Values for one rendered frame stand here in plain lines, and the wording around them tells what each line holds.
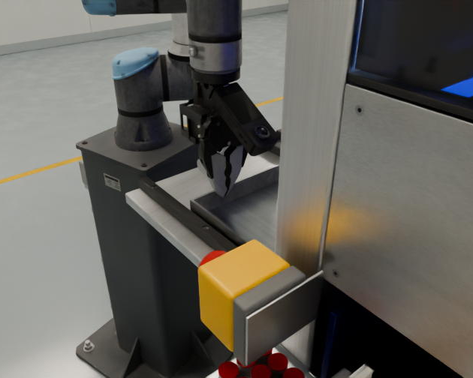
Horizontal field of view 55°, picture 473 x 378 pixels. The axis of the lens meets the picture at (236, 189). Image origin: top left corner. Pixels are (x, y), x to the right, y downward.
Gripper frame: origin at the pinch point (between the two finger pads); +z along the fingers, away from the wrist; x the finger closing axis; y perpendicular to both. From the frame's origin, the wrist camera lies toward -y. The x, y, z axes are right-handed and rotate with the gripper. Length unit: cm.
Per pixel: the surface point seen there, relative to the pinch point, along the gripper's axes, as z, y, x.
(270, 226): 3.5, -8.3, -2.5
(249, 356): -5.9, -31.0, 21.2
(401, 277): -15.1, -38.3, 12.3
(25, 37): 78, 496, -103
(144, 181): 1.7, 13.9, 7.7
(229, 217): 3.5, -2.3, 1.2
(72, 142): 92, 234, -49
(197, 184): 3.7, 10.2, -1.2
